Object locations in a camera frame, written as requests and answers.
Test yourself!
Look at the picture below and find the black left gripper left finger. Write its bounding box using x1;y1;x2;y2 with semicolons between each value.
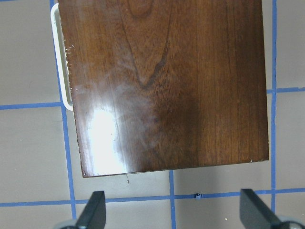
75;191;105;229

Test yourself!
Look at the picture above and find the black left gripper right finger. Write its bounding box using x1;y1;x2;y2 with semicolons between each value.
240;189;285;229

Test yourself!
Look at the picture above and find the white drawer handle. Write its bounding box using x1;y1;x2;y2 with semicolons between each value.
50;3;73;111

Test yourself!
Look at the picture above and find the dark brown wooden cabinet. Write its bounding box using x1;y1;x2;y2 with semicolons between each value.
59;0;269;177

